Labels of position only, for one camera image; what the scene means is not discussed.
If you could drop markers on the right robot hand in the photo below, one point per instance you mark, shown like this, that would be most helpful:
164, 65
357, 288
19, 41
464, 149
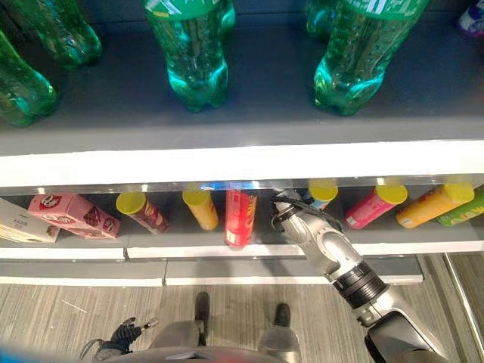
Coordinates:
288, 197

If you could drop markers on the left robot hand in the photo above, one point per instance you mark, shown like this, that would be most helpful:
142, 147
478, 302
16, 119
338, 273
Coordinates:
126, 334

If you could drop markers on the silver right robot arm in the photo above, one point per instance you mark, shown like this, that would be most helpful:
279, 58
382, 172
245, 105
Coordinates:
336, 253

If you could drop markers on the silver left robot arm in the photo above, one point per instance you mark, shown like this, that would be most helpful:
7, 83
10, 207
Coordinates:
100, 351

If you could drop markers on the blue white chips can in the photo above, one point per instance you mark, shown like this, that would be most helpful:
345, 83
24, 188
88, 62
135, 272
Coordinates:
323, 193

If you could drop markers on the silver left robot leg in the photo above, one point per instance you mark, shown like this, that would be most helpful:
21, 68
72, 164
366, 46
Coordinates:
181, 334

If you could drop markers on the silver robot leg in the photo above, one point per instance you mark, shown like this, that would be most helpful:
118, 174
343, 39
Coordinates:
280, 342
181, 334

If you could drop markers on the grey shelf board white edge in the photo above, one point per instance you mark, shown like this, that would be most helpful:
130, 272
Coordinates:
242, 162

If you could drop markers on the short grey base board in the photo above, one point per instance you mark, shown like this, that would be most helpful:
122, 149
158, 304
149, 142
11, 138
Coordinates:
75, 274

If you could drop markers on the dark left robot foot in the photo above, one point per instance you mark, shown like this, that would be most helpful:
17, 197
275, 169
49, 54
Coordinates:
202, 306

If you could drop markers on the dark robot foot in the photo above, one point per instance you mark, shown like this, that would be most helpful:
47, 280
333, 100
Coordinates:
282, 314
202, 306

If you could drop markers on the pink chips can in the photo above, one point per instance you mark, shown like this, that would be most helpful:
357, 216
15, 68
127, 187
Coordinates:
368, 210

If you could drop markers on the long grey base board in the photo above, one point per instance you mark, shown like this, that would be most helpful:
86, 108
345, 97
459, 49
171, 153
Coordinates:
246, 272

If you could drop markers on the yellow chips can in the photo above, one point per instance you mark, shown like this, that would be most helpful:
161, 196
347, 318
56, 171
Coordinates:
202, 211

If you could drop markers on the short grey shelf board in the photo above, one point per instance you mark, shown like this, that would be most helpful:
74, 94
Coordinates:
75, 251

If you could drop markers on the dark right robot foot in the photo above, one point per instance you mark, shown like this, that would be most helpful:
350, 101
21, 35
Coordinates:
282, 314

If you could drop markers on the long grey shelf board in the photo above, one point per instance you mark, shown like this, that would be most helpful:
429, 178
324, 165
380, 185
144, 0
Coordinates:
397, 247

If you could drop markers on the dark red chips can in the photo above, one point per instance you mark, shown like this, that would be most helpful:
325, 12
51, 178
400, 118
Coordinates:
145, 213

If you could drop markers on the pink snack box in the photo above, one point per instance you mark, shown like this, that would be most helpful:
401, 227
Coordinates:
72, 213

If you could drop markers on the orange chips can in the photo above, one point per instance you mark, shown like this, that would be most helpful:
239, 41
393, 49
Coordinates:
431, 208

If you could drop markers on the silver right robot leg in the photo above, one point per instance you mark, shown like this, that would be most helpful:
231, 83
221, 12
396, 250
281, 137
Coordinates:
280, 342

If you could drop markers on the green plastic soda bottle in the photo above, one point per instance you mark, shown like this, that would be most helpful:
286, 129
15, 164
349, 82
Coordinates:
68, 34
19, 90
194, 56
355, 64
319, 19

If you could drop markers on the white snack box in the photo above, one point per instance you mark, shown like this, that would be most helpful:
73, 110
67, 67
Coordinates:
22, 227

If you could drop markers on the green chips can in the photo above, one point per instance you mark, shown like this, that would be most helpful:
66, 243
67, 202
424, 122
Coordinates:
465, 213

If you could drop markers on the purple snack package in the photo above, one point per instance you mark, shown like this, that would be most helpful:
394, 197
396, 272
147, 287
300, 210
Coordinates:
472, 19

